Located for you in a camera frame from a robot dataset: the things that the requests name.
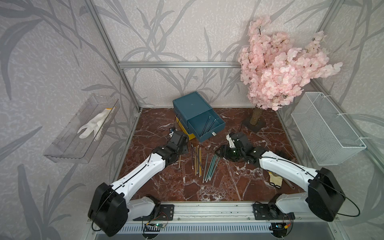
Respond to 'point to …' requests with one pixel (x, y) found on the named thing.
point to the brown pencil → (179, 163)
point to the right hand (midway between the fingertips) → (217, 152)
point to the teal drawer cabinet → (190, 105)
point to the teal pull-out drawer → (196, 124)
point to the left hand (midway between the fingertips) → (184, 145)
